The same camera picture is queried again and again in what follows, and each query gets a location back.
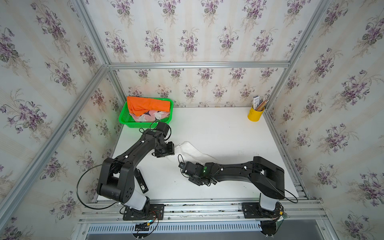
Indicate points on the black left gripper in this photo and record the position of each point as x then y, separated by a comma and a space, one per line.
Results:
170, 150

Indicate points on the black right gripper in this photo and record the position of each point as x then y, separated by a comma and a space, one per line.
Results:
196, 166

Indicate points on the white cloth garment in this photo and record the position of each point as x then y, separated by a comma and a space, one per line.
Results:
191, 154

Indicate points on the pink shark print shorts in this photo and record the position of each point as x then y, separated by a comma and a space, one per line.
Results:
150, 116

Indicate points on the orange shorts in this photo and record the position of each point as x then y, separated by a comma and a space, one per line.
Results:
139, 106

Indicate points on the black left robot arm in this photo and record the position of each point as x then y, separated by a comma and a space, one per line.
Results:
117, 175

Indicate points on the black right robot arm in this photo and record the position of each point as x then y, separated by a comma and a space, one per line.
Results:
266, 176

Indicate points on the black remote-like device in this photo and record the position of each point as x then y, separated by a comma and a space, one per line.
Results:
140, 179

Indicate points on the green plastic basket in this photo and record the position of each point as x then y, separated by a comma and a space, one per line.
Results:
126, 119

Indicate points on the small green-lit circuit board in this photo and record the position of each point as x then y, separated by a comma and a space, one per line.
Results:
142, 227

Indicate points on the yellow pen cup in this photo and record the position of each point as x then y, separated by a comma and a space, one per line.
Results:
254, 116

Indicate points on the pencils in cup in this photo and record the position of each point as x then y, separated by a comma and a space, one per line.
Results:
259, 103

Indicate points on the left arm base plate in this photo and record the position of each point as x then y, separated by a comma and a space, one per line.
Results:
149, 212

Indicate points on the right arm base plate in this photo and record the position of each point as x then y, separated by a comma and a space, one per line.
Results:
255, 211

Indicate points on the aluminium front rail frame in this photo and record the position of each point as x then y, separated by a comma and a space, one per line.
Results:
217, 216

